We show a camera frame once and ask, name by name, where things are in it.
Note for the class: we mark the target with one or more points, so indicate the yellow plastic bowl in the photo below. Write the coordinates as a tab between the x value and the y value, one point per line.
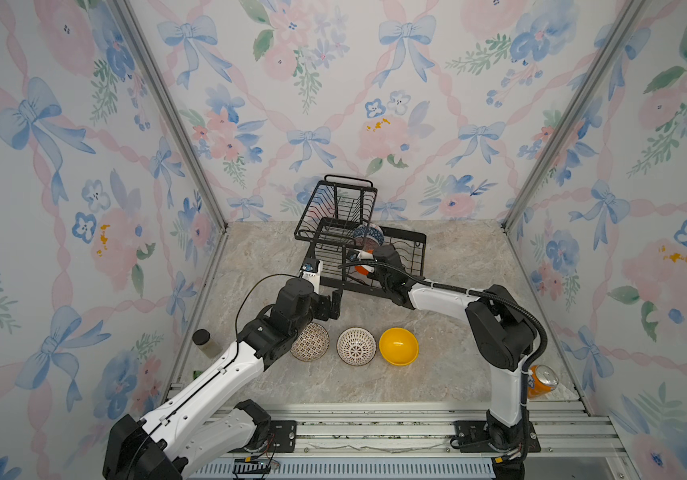
399	347

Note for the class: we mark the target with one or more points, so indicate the aluminium frame post left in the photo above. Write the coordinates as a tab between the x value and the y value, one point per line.
128	24

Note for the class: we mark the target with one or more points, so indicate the aluminium frame post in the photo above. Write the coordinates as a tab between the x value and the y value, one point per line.
128	24
616	38

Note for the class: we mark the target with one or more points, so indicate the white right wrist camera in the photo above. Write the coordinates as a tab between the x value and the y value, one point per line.
366	258

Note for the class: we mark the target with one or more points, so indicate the white lattice pattern bowl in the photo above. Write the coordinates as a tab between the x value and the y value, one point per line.
356	346

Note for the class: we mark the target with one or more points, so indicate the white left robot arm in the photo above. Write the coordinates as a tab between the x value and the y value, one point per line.
179	437

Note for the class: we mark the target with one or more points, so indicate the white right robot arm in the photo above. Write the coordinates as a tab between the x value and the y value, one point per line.
508	337

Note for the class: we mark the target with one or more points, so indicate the black wire dish rack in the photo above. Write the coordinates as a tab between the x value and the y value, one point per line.
336	221

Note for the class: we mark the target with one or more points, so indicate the orange soda can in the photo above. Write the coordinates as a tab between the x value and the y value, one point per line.
542	381

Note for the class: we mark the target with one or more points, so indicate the small dark spice jar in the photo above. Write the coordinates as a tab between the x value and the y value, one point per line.
205	343

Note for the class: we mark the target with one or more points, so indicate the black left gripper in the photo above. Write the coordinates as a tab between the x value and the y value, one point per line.
322	301

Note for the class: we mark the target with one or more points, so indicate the aluminium frame post right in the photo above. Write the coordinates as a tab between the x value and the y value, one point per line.
616	38

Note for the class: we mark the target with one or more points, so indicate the pink striped bowl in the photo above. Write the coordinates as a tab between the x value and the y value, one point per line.
369	244

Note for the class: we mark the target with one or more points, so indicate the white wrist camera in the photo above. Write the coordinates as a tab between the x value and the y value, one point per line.
366	258
310	271

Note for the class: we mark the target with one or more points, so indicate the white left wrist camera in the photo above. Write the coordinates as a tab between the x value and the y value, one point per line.
310	271

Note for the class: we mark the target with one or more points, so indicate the brown dotted pattern bowl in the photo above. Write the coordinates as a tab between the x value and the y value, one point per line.
311	344

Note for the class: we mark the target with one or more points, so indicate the blue triangle pattern bowl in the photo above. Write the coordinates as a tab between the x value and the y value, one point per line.
368	231

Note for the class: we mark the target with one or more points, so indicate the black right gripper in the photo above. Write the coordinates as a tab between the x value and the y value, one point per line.
376	251

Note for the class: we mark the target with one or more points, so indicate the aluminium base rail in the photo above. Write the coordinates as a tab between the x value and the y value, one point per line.
413	441

